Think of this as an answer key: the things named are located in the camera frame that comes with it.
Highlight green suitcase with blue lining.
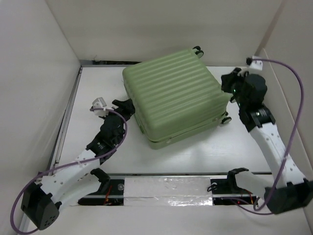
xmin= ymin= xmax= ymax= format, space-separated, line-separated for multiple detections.
xmin=122 ymin=46 xmax=231 ymax=149

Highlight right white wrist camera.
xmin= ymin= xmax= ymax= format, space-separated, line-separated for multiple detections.
xmin=246 ymin=56 xmax=263 ymax=71

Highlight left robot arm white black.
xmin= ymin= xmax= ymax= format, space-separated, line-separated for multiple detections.
xmin=21 ymin=98 xmax=135 ymax=230

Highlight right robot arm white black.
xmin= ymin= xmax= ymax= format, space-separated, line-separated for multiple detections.
xmin=221 ymin=68 xmax=313 ymax=214

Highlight silver tape strip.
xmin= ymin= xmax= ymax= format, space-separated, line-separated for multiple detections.
xmin=123 ymin=176 xmax=213 ymax=207

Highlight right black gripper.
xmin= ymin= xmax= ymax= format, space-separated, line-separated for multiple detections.
xmin=221 ymin=67 xmax=250 ymax=108

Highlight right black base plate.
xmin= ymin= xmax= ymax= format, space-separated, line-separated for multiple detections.
xmin=207 ymin=178 xmax=256 ymax=206

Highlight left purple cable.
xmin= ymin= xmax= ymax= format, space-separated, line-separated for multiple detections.
xmin=9 ymin=107 xmax=129 ymax=233

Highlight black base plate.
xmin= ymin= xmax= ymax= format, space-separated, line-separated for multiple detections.
xmin=78 ymin=179 xmax=125 ymax=206
xmin=207 ymin=178 xmax=256 ymax=206

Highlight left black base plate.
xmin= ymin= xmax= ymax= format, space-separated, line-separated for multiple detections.
xmin=78 ymin=179 xmax=125 ymax=206

